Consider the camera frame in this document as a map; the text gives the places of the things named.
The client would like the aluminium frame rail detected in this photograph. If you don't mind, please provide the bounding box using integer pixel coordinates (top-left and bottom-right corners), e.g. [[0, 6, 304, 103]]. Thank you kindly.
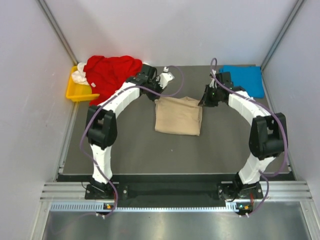
[[40, 181, 313, 202]]

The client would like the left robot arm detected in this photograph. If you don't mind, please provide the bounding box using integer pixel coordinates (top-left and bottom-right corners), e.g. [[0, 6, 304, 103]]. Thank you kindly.
[[85, 64, 174, 200]]

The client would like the white t shirt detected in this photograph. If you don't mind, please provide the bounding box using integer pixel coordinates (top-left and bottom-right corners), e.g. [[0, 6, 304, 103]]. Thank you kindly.
[[71, 62, 89, 86]]

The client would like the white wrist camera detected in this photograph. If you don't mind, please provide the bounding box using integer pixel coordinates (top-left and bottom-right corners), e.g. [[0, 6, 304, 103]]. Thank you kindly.
[[158, 66, 175, 89], [209, 70, 217, 89]]

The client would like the grey slotted cable duct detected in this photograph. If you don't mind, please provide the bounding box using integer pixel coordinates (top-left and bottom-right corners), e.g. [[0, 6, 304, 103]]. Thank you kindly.
[[50, 202, 252, 213]]

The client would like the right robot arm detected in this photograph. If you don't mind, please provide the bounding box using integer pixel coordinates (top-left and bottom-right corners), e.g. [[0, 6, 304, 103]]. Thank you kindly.
[[198, 70, 288, 200]]

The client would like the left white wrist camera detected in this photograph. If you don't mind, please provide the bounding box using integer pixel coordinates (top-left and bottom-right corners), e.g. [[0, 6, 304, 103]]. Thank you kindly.
[[158, 66, 175, 89]]

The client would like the yellow plastic bin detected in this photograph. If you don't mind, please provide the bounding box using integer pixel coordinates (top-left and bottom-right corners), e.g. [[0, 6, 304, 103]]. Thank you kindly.
[[65, 66, 100, 103]]

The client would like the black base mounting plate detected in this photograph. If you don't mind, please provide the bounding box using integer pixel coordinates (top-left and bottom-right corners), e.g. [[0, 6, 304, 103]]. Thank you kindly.
[[84, 182, 264, 201]]

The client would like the folded blue t shirt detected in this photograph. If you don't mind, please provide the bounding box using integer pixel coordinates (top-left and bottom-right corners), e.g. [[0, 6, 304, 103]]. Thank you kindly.
[[219, 65, 265, 99]]

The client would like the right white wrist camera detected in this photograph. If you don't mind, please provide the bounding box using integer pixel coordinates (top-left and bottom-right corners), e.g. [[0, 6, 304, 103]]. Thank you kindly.
[[209, 70, 217, 89]]

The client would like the beige t shirt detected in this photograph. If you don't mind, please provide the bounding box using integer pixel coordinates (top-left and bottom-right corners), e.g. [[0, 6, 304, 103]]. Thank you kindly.
[[154, 96, 203, 136]]

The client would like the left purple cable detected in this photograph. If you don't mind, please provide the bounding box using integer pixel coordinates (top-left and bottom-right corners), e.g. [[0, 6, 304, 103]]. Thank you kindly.
[[79, 65, 185, 220]]

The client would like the red t shirt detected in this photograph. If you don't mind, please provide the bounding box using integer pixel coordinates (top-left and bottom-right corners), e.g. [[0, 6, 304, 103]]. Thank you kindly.
[[83, 55, 143, 106]]

